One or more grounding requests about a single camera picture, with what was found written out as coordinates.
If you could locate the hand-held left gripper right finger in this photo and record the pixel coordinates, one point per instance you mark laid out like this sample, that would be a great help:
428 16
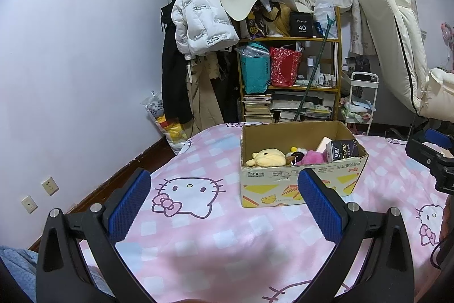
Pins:
321 209

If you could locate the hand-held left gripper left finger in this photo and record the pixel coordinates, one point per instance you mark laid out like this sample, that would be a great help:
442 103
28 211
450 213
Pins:
129 207

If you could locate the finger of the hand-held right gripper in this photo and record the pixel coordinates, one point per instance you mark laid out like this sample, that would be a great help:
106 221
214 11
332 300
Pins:
438 138
418 152

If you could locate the pink plush bear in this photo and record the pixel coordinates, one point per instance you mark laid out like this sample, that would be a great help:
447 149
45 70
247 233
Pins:
312 157

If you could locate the printed cardboard box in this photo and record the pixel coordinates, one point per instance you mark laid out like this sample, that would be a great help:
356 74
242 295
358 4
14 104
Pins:
269 182

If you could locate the dark tissue packet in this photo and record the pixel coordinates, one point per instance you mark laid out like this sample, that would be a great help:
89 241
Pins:
342 150

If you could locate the yellow plush toy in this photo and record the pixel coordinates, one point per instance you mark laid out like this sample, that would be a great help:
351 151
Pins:
266 158

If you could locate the person's right forearm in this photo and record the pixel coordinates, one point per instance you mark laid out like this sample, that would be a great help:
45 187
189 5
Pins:
447 228

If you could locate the white trolley cart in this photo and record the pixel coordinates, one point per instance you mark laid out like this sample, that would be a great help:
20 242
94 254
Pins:
374 93

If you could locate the folded pastel cloths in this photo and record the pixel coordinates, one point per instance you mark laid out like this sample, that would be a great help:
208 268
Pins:
354 111

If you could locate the pink checked cat bedsheet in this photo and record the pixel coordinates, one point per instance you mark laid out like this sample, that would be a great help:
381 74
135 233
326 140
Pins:
220 235

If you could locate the stack of books and papers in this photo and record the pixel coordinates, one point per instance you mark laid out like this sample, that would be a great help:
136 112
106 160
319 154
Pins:
301 109

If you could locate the clear plastic bag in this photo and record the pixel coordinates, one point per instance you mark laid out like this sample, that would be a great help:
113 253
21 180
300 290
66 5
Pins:
156 107

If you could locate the cream padded mattress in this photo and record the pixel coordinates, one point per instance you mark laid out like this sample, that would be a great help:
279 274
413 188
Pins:
400 40

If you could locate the pink small fan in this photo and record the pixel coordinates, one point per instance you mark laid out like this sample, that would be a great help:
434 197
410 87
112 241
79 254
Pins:
447 31

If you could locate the row of small bottles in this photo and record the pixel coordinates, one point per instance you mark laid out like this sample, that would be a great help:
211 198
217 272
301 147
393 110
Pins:
324 77

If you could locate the light blue blanket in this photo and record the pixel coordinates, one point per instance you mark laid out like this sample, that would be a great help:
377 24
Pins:
17 271

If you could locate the green pole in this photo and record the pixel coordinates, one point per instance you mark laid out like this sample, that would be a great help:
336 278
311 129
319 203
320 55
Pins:
315 65

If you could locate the beige coat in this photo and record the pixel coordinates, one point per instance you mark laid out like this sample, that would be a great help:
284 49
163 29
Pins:
204 93

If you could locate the black coat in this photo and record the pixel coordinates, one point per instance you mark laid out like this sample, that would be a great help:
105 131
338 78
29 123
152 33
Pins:
173 75

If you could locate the red patterned gift bag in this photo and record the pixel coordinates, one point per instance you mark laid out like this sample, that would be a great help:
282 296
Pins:
283 68

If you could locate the teal tote bag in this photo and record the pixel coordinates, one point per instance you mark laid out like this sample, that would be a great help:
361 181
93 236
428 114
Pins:
253 72

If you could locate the white plastic bag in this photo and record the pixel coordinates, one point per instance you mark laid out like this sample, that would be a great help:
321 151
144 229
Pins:
322 12

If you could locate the black cardboard box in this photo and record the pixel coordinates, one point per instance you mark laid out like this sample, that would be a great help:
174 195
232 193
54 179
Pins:
301 24

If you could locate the yellow wooden shelf rack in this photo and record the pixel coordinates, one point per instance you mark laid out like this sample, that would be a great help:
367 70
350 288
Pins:
283 39

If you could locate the yellow fabric bag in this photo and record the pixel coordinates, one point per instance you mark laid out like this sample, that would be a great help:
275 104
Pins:
278 19

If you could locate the black patterned bag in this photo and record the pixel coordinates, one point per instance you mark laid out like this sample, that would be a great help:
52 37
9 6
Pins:
255 22

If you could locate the white puffer jacket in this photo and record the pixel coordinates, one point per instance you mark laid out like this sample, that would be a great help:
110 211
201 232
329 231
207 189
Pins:
198 15

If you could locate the cream foam mat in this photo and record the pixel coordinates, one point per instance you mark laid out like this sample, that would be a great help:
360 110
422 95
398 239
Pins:
241 1

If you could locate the white wall socket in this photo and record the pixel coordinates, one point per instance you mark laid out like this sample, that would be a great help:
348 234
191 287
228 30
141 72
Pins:
50 186
29 204

